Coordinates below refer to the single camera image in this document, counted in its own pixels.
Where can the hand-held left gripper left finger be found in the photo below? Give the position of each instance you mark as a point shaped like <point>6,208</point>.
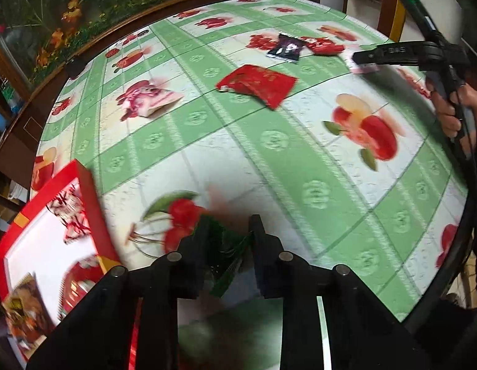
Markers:
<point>192,262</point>

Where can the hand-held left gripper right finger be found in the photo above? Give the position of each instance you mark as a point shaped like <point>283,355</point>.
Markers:
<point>261,262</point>

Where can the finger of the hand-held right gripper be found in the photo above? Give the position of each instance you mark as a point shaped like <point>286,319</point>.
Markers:
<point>392,56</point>

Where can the small green snack packet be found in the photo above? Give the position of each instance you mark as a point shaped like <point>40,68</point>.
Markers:
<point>227,254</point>

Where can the wide red snack packet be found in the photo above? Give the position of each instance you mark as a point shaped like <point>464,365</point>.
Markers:
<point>261,83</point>

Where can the red gift box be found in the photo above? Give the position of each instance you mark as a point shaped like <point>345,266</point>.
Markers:
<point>38,246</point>

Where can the person's right hand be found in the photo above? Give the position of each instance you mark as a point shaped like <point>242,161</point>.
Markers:
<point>448,117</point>

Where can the small red snack packet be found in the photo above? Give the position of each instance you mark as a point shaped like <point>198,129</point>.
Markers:
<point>323,45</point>

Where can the dark purple snack packet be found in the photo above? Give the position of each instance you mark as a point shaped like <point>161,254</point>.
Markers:
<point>285,48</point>

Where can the pink triangular snack packet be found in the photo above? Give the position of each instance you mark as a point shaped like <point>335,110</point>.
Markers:
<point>148,98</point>

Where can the small black object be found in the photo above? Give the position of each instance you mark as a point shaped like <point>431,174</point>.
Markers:
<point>74,68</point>

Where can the framed flower picture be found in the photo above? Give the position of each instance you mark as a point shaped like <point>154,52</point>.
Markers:
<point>88,4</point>

